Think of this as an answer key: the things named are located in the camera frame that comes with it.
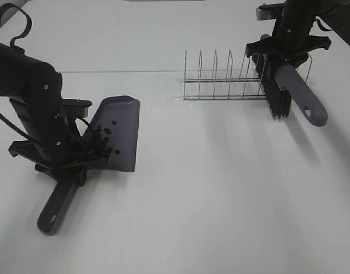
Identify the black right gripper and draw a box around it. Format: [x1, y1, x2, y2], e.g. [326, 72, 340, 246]
[245, 17, 332, 67]

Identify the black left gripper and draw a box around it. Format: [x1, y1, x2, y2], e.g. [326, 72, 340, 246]
[8, 114, 111, 186]

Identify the pile of coffee beans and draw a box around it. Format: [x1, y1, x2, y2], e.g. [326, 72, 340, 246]
[88, 124, 121, 159]

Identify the grey plastic dustpan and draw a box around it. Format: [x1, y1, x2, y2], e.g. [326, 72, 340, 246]
[37, 96, 140, 236]

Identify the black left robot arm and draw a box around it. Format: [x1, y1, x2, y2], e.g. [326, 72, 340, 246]
[0, 42, 109, 186]

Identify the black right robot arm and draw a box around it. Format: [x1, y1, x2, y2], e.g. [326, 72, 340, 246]
[245, 1, 350, 68]

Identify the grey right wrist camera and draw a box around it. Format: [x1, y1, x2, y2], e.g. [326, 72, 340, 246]
[256, 3, 284, 21]

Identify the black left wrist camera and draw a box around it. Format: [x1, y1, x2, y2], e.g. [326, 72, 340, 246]
[62, 99, 92, 119]

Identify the metal wire dish rack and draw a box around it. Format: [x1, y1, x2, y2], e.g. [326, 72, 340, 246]
[166, 49, 318, 103]

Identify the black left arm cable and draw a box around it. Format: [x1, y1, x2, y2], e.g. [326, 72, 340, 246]
[0, 2, 91, 155]

